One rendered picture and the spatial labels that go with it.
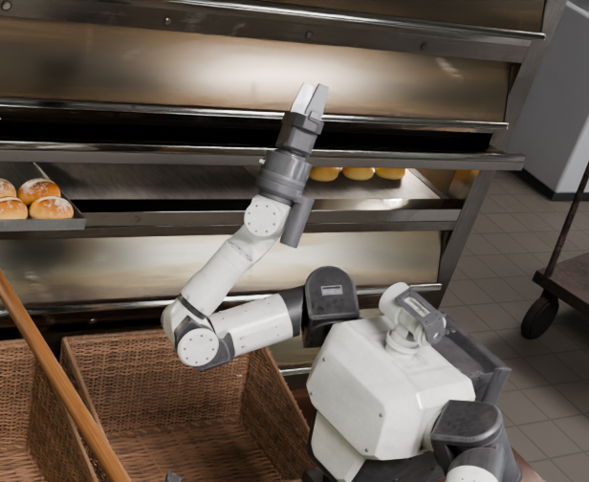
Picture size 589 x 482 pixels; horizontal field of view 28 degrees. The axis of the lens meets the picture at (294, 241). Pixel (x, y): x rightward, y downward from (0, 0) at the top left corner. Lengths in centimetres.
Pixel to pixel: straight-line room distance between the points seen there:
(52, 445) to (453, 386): 108
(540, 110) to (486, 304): 186
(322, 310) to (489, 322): 332
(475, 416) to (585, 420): 310
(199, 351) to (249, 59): 83
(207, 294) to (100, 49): 66
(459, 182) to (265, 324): 131
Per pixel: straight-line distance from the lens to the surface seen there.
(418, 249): 342
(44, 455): 289
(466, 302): 561
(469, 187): 340
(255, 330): 224
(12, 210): 260
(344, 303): 225
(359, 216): 319
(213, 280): 218
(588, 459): 490
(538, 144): 720
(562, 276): 535
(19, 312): 230
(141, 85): 263
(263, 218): 213
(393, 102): 303
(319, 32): 282
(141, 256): 291
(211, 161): 263
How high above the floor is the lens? 246
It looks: 26 degrees down
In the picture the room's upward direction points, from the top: 19 degrees clockwise
